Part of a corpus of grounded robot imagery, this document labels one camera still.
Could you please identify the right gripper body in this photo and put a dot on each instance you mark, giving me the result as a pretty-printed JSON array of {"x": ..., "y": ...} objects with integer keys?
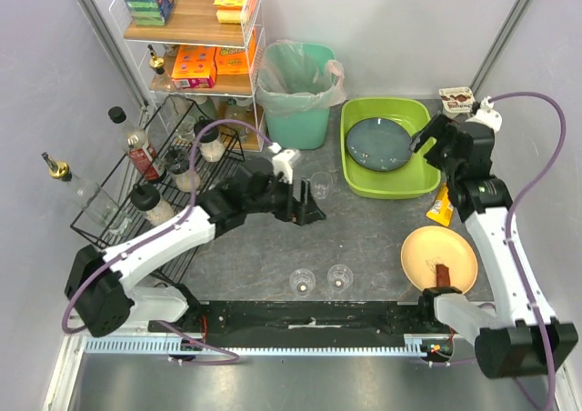
[{"x": 445, "y": 139}]

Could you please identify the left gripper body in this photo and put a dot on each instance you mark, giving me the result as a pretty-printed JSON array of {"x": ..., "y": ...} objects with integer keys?
[{"x": 288, "y": 200}]

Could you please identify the blue ceramic plate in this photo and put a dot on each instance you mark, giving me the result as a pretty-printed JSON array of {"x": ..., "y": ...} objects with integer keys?
[{"x": 379, "y": 144}]

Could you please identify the yellow plate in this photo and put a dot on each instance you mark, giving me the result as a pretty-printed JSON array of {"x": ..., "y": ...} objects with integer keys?
[{"x": 429, "y": 246}]

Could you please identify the spice jar with black grinder lid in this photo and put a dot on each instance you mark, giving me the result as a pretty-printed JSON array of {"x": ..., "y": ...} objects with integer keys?
[{"x": 176, "y": 161}]

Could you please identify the sauce bottle with black cap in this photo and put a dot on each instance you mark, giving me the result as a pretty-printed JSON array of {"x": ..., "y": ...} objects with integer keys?
[{"x": 137, "y": 146}]

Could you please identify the glass bottle with gold pourer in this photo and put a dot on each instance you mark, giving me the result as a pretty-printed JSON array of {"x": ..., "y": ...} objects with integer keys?
[
  {"x": 89, "y": 197},
  {"x": 156, "y": 62}
]

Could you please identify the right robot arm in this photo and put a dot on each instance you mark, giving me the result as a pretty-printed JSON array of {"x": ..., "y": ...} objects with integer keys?
[{"x": 522, "y": 337}]

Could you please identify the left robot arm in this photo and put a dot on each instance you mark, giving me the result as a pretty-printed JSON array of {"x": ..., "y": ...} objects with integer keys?
[{"x": 103, "y": 285}]

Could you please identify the green plastic tub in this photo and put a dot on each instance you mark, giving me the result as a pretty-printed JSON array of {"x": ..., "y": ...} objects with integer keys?
[{"x": 413, "y": 179}]

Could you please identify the pudding cup with foil lid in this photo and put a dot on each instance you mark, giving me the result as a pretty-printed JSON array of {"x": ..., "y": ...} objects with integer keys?
[{"x": 456, "y": 100}]

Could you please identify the yellow snack packet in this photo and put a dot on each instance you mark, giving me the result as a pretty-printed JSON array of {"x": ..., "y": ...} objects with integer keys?
[{"x": 442, "y": 210}]

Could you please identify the clear bottle on bottom shelf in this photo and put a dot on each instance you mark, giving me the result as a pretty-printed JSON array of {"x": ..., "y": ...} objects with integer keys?
[{"x": 240, "y": 108}]

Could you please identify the brown meat piece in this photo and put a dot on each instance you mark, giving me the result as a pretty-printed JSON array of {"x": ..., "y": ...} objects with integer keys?
[{"x": 442, "y": 276}]

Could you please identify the teal trash bin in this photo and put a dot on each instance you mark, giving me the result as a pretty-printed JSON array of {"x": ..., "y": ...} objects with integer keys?
[{"x": 306, "y": 130}]

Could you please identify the clear plastic bin liner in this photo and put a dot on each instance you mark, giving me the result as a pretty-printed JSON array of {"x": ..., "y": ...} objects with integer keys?
[{"x": 298, "y": 77}]

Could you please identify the orange pink box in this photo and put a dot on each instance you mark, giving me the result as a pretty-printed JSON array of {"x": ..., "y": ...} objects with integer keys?
[{"x": 195, "y": 67}]

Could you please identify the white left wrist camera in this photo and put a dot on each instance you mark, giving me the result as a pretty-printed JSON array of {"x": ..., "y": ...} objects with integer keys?
[{"x": 283, "y": 161}]

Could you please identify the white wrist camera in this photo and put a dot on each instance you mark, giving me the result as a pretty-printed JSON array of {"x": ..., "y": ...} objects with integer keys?
[
  {"x": 283, "y": 161},
  {"x": 484, "y": 113}
]

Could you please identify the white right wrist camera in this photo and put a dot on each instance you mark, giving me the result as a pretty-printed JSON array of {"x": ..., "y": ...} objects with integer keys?
[{"x": 484, "y": 113}]

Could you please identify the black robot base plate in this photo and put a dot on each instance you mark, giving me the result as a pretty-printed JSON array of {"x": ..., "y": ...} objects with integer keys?
[{"x": 303, "y": 324}]

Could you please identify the black wire dish rack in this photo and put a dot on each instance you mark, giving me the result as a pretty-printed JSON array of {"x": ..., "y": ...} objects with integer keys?
[{"x": 210, "y": 174}]

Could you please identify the white wire shelf rack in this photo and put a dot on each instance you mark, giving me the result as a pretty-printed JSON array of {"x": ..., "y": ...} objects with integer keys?
[{"x": 194, "y": 22}]

